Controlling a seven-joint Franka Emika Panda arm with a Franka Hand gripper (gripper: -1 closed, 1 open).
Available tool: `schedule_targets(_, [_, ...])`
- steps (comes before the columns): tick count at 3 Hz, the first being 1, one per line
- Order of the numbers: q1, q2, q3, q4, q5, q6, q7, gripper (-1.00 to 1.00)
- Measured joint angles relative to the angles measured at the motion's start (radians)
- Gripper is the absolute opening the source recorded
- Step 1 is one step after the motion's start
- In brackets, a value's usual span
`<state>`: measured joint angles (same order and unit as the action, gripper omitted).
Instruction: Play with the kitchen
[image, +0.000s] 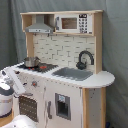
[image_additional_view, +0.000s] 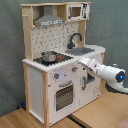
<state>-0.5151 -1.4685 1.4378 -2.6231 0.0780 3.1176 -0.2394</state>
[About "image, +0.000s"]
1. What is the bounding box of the right red stove knob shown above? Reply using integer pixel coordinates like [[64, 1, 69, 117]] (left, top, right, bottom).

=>
[[32, 81, 37, 87]]

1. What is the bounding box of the grey cabinet door handle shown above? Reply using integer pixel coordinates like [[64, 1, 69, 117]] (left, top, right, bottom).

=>
[[47, 101, 52, 119]]

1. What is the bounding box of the grey ice dispenser panel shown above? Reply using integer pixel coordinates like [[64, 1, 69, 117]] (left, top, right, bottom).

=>
[[55, 94, 71, 120]]

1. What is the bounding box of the grey range hood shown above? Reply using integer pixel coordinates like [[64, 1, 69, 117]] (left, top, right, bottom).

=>
[[25, 15, 53, 34]]

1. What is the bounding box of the silver cooking pot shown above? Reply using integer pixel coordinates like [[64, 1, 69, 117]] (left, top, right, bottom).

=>
[[23, 57, 40, 67]]

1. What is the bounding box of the black stovetop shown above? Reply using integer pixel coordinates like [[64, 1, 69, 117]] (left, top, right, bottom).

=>
[[20, 63, 57, 73]]

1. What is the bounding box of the wooden toy kitchen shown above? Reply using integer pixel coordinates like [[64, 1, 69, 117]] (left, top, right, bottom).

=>
[[13, 10, 115, 128]]

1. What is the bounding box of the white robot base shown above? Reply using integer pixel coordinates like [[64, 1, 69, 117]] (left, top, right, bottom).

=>
[[0, 115, 37, 128]]

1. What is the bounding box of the grey sink basin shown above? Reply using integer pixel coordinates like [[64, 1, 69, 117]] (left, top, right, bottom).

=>
[[52, 67, 92, 81]]

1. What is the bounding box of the toy microwave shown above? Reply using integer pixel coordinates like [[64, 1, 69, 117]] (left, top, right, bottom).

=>
[[55, 14, 93, 34]]

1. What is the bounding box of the black faucet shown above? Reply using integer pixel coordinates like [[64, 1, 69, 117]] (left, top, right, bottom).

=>
[[76, 50, 94, 70]]

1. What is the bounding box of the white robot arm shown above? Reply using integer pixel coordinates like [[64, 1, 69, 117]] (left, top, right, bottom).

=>
[[0, 67, 25, 118]]

